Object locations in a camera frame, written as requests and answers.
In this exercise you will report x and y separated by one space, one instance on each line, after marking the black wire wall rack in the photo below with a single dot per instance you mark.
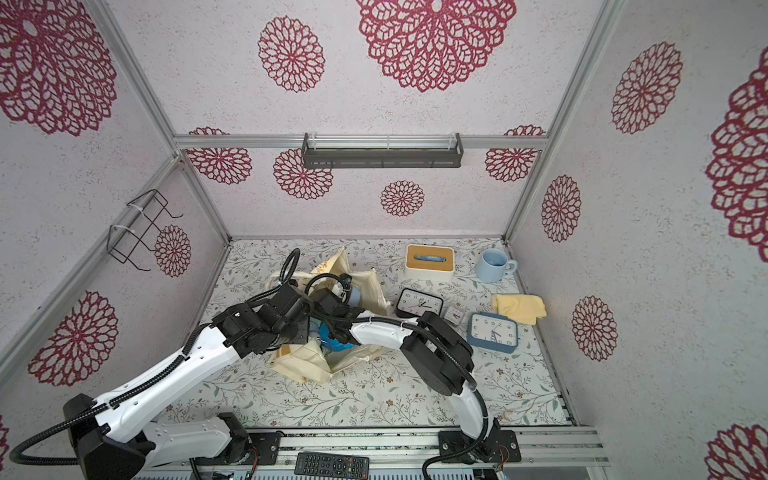
124 240

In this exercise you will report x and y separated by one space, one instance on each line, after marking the black square alarm clock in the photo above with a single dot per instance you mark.
414 303

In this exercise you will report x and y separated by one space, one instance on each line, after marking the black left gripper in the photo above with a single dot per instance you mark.
304 331

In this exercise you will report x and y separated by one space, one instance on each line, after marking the black remote control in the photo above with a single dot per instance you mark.
333 466

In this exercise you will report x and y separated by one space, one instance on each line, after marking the aluminium front rail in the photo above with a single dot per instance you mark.
400 448

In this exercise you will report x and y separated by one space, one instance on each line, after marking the yellow cloth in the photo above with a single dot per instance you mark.
520 308

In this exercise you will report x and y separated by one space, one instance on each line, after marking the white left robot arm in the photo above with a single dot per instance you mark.
125 437

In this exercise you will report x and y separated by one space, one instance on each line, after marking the small clear alarm clock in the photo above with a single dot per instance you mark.
454 315

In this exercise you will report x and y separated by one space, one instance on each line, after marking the white wooden-top tissue box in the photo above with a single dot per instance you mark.
429 263

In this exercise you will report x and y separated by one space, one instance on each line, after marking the cream floral canvas bag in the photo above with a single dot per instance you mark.
325 354

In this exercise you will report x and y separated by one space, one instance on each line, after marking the blue round alarm clock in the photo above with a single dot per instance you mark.
331 345

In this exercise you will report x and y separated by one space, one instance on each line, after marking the white round alarm clock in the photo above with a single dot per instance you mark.
354 297

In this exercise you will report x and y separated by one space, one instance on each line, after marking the light blue mug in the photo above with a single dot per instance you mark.
494 265

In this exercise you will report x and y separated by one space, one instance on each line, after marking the black wall shelf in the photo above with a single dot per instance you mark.
386 152

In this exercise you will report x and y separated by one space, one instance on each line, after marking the blue square alarm clock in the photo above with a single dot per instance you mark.
492 332

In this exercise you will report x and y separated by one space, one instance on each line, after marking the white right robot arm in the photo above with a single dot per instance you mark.
437 353

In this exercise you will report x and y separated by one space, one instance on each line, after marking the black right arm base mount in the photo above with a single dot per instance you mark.
499 447

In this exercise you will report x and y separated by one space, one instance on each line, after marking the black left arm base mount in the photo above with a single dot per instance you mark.
260 448

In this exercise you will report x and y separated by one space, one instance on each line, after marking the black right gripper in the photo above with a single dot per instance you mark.
330 303

